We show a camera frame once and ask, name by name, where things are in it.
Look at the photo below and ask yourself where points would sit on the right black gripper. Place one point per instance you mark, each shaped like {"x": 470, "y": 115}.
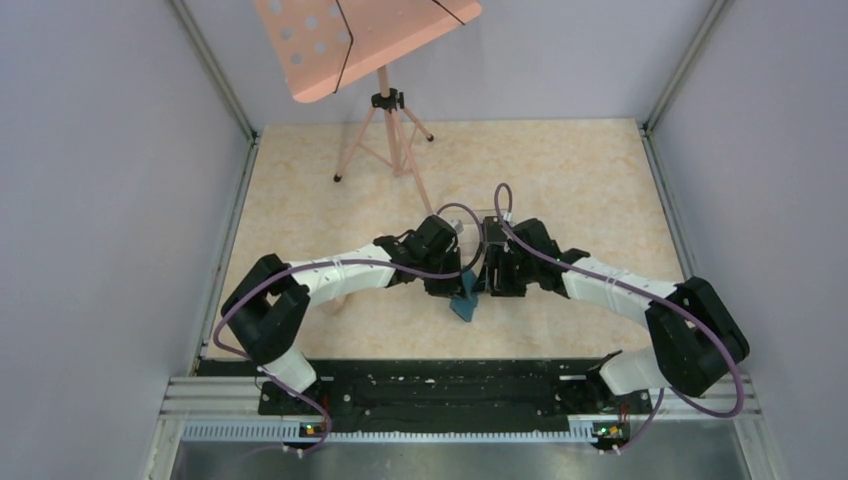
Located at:
{"x": 496, "y": 258}

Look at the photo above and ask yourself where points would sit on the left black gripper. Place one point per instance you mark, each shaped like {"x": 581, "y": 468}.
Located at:
{"x": 448, "y": 288}

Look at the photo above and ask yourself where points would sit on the teal card holder wallet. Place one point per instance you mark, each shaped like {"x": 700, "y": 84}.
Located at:
{"x": 465, "y": 305}

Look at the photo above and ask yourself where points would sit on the clear plastic box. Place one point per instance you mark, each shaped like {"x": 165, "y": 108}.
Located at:
{"x": 468, "y": 233}

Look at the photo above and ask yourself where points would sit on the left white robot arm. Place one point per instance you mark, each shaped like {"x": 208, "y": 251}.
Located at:
{"x": 267, "y": 308}

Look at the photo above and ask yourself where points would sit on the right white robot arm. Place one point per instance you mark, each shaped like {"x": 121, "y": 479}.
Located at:
{"x": 689, "y": 325}

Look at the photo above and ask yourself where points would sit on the pink toy microphone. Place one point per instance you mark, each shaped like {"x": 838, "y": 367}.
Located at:
{"x": 337, "y": 304}

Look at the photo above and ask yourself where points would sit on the pink music stand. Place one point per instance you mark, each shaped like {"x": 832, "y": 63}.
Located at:
{"x": 324, "y": 46}

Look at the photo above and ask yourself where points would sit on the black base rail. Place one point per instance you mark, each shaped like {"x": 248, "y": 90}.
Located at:
{"x": 453, "y": 396}

